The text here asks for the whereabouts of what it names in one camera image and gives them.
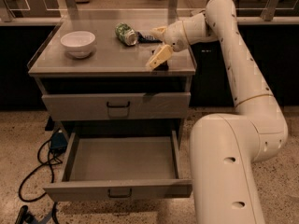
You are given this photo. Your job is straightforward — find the blue power box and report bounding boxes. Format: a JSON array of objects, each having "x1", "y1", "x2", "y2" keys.
[{"x1": 50, "y1": 132, "x2": 67, "y2": 153}]

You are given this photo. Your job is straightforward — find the closed grey upper drawer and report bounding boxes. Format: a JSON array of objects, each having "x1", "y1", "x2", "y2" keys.
[{"x1": 42, "y1": 92, "x2": 191, "y2": 121}]

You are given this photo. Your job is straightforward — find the brown rxbar chocolate bar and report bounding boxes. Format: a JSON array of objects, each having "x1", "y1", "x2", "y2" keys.
[{"x1": 155, "y1": 62, "x2": 169, "y2": 71}]

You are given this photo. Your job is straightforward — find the black tool on floor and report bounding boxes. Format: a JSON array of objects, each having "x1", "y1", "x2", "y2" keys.
[{"x1": 15, "y1": 205, "x2": 34, "y2": 224}]

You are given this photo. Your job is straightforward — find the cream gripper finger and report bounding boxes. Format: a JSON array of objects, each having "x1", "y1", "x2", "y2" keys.
[
  {"x1": 149, "y1": 26, "x2": 166, "y2": 41},
  {"x1": 146, "y1": 45, "x2": 173, "y2": 70}
]

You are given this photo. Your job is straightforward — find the blue snack wrapper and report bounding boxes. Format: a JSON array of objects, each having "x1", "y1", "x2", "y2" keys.
[{"x1": 137, "y1": 32, "x2": 161, "y2": 43}]

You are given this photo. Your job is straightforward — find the black floor cable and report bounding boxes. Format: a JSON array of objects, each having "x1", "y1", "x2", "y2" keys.
[{"x1": 18, "y1": 138, "x2": 64, "y2": 203}]

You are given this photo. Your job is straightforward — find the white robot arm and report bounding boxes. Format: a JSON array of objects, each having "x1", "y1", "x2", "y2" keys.
[{"x1": 147, "y1": 0, "x2": 288, "y2": 224}]

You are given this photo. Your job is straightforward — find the open grey middle drawer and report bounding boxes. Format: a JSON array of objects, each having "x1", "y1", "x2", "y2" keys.
[{"x1": 44, "y1": 132, "x2": 192, "y2": 202}]

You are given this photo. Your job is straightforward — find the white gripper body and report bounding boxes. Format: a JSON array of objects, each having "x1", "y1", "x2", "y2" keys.
[{"x1": 164, "y1": 21, "x2": 189, "y2": 52}]

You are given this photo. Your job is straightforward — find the white ceramic bowl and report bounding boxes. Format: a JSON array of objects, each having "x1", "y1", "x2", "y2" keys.
[{"x1": 60, "y1": 31, "x2": 96, "y2": 58}]

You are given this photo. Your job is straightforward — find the grey drawer cabinet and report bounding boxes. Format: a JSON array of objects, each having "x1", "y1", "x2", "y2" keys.
[{"x1": 27, "y1": 8, "x2": 198, "y2": 203}]

